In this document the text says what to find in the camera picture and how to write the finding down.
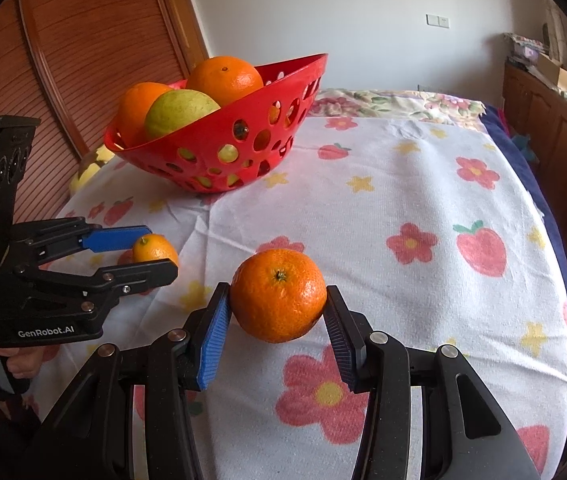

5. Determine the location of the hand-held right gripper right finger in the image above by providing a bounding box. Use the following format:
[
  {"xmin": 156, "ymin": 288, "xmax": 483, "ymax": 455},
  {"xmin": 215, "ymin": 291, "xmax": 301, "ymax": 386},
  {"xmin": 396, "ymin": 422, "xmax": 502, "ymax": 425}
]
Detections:
[{"xmin": 323, "ymin": 285, "xmax": 541, "ymax": 480}]

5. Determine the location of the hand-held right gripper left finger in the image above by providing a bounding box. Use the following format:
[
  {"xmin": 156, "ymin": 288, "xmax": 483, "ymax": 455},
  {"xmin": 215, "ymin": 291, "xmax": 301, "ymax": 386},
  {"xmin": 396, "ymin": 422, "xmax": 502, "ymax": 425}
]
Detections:
[{"xmin": 26, "ymin": 281, "xmax": 234, "ymax": 480}]

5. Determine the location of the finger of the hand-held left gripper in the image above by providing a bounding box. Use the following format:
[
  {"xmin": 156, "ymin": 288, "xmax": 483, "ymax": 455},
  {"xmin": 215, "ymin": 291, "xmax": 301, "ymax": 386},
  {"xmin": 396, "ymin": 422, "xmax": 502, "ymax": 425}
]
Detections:
[
  {"xmin": 10, "ymin": 216, "xmax": 153, "ymax": 263},
  {"xmin": 10, "ymin": 256, "xmax": 180, "ymax": 311}
]

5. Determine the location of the small kumquat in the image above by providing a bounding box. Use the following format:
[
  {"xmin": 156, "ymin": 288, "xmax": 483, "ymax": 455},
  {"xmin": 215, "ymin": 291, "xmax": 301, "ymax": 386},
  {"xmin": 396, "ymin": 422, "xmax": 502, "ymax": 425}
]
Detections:
[{"xmin": 132, "ymin": 233, "xmax": 180, "ymax": 267}]

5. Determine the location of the tangerine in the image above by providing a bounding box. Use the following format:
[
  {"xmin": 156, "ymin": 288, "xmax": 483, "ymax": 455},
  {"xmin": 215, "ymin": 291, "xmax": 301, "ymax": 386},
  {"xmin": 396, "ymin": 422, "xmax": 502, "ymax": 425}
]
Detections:
[{"xmin": 230, "ymin": 248, "xmax": 327, "ymax": 344}]

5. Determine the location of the large orange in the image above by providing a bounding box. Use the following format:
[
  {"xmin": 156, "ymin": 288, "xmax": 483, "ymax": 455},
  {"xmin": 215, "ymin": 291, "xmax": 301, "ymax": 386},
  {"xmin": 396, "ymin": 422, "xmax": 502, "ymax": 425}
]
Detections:
[
  {"xmin": 114, "ymin": 82, "xmax": 174, "ymax": 147},
  {"xmin": 184, "ymin": 56, "xmax": 265, "ymax": 108}
]

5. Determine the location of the large green apple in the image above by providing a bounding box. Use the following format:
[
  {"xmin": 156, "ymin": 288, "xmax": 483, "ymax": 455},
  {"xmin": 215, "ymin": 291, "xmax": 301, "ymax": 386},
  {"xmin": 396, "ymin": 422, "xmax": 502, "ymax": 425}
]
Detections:
[{"xmin": 144, "ymin": 89, "xmax": 221, "ymax": 142}]

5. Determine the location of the red perforated plastic basket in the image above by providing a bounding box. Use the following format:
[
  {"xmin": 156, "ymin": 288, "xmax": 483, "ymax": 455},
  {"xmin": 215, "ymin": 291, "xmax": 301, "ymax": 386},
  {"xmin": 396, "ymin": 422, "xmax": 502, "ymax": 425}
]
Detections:
[{"xmin": 103, "ymin": 52, "xmax": 329, "ymax": 195}]

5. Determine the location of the person's left hand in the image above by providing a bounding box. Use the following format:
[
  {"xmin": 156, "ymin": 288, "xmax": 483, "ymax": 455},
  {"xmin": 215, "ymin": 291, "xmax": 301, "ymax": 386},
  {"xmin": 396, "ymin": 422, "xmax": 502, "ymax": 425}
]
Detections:
[{"xmin": 0, "ymin": 327, "xmax": 46, "ymax": 381}]

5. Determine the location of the yellow plush toy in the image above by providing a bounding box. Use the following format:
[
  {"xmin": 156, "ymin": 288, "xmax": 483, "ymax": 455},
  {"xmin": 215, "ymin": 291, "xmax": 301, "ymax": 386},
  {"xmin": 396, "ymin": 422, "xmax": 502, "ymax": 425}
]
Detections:
[{"xmin": 70, "ymin": 145, "xmax": 114, "ymax": 193}]

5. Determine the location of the white flower print cloth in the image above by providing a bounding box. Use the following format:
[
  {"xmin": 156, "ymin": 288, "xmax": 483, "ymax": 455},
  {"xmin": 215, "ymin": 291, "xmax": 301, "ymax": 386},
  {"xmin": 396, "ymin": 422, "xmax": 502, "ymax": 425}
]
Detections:
[{"xmin": 23, "ymin": 115, "xmax": 567, "ymax": 480}]

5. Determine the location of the wooden wardrobe door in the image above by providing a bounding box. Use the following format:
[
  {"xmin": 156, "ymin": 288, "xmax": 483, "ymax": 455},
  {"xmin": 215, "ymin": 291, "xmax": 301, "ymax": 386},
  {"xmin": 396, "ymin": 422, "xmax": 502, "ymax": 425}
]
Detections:
[{"xmin": 0, "ymin": 0, "xmax": 209, "ymax": 221}]

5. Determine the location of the dark blue bed sheet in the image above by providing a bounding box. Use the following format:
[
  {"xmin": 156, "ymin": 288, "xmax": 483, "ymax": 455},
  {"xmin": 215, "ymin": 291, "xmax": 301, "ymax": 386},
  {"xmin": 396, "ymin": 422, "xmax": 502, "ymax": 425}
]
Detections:
[{"xmin": 478, "ymin": 105, "xmax": 567, "ymax": 411}]

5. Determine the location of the floral quilt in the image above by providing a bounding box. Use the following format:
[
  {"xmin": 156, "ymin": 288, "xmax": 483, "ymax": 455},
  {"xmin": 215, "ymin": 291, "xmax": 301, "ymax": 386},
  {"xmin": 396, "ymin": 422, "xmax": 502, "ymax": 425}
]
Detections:
[{"xmin": 308, "ymin": 88, "xmax": 487, "ymax": 126}]

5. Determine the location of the blue plush toy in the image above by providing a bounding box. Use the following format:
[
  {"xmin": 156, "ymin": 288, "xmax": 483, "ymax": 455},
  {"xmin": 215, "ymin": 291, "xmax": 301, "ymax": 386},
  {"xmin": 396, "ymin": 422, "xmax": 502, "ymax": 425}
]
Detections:
[{"xmin": 511, "ymin": 132, "xmax": 537, "ymax": 161}]

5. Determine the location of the wooden cabinet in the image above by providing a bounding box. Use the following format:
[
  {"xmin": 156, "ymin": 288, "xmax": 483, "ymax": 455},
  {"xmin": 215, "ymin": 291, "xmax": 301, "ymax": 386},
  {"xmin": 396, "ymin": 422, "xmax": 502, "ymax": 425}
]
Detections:
[{"xmin": 502, "ymin": 60, "xmax": 567, "ymax": 271}]

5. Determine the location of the cardboard box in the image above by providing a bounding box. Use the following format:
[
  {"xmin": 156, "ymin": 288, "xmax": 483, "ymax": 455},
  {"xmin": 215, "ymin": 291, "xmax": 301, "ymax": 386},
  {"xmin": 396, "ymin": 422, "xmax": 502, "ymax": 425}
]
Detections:
[{"xmin": 536, "ymin": 52, "xmax": 567, "ymax": 93}]

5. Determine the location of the patterned curtain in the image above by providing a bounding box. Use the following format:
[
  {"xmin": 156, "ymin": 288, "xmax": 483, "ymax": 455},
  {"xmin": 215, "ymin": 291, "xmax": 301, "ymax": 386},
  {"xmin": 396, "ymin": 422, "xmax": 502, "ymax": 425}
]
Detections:
[{"xmin": 542, "ymin": 2, "xmax": 567, "ymax": 61}]

